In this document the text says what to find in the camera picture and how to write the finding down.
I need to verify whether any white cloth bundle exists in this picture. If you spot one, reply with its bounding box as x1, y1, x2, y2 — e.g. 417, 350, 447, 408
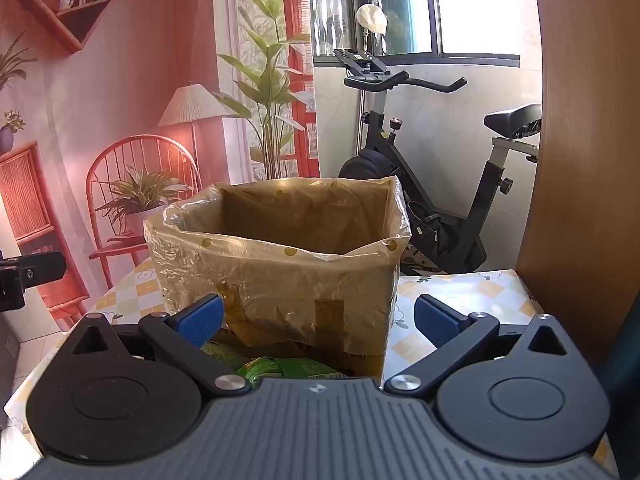
356, 3, 389, 37

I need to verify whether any black exercise bike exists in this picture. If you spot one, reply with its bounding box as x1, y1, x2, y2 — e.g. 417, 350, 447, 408
333, 49, 543, 277

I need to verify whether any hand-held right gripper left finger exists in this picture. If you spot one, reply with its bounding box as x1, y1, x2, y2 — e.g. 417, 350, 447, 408
65, 294, 252, 402

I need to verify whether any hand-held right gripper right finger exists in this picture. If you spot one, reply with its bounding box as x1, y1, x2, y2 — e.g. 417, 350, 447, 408
384, 294, 577, 402

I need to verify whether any green snack packet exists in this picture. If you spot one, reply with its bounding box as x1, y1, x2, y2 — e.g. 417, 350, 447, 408
279, 357, 346, 380
234, 356, 287, 392

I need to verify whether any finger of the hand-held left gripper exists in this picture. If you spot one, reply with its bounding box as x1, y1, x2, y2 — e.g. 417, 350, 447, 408
21, 252, 67, 287

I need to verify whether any printed wall poster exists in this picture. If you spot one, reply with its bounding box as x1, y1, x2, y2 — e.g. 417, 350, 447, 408
0, 0, 322, 332

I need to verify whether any dark framed window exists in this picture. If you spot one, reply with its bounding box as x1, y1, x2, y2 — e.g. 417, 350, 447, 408
306, 0, 524, 69

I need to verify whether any checked flower tablecloth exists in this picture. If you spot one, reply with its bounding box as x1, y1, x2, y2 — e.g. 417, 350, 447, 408
2, 256, 620, 480

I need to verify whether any brown wooden panel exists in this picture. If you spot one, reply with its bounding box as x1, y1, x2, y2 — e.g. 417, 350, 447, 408
514, 0, 640, 367

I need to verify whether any clear plastic bag liner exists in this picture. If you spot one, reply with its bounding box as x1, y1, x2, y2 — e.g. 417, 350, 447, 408
143, 176, 412, 361

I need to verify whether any brown cardboard box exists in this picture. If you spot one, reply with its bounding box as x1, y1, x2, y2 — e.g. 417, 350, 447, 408
143, 176, 412, 382

